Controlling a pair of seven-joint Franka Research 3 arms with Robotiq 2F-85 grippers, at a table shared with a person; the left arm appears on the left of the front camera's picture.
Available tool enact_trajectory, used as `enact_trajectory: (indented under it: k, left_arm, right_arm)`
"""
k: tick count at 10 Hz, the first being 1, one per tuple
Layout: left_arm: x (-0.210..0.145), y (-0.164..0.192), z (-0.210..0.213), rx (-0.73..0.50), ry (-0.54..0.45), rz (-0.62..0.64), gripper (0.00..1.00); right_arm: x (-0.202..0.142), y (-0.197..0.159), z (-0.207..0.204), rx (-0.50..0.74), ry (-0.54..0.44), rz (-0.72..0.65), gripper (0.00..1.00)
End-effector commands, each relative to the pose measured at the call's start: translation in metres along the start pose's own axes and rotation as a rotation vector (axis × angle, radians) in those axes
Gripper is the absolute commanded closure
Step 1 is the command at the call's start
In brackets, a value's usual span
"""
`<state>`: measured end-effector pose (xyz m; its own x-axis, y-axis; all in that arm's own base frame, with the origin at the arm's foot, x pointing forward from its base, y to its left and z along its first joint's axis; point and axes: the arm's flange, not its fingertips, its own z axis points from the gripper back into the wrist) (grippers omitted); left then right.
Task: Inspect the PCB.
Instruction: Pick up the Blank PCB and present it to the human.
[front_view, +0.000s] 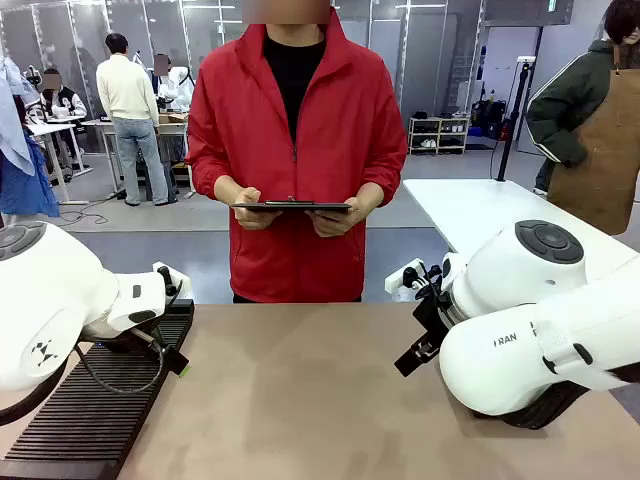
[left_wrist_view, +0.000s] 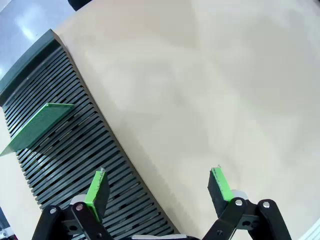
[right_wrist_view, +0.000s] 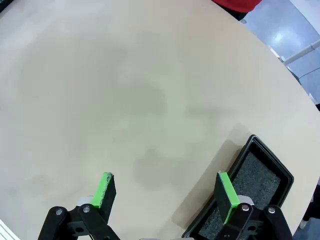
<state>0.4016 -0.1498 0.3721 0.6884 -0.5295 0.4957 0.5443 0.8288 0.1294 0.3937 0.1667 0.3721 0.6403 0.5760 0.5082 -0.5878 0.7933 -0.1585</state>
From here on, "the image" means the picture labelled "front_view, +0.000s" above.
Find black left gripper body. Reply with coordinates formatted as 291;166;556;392
82;319;167;359

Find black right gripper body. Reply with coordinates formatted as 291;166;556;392
412;288;454;352

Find black tablet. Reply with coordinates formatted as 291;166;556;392
229;200;353;216

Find person's left forearm red sleeve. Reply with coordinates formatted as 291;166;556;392
368;142;410;204

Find person's right forearm red sleeve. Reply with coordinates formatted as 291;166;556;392
185;142;237;201

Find black slotted PCB rack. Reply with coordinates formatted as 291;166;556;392
0;298;196;480

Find person's left hand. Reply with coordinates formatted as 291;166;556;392
304;181;385;239

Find person's right hand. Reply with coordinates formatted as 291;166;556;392
213;176;284;232

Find white side table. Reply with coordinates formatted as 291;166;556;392
402;177;640;282

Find white shoe shelf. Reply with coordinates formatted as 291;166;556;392
407;115;472;156

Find black equipment cases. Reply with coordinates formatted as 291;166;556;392
471;98;512;141

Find person in blue shirt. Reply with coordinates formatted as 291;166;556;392
0;55;62;227

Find black tripod pole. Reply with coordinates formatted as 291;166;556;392
495;55;537;183

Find person in red jacket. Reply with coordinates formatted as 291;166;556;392
184;0;410;305

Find white desk with box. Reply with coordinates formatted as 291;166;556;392
79;116;197;201

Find white standing desk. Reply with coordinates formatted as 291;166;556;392
27;121;94;206

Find seated person black white jacket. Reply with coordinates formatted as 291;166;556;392
24;68;88;127

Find person in white sweater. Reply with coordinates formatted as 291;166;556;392
95;32;172;208

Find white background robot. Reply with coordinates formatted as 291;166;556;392
158;64;197;114

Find thin black left gripper cable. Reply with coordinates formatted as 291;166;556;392
73;337;167;397

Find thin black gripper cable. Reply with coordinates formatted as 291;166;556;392
73;337;167;397
402;262;443;302

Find thin black right gripper cable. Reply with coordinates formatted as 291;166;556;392
402;262;443;302

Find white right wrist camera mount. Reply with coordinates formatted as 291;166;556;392
384;257;427;303

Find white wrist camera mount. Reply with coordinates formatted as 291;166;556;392
384;257;427;303
151;260;193;302

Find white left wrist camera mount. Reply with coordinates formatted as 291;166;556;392
151;260;193;302

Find black floor cable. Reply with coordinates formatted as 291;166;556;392
53;197;126;227

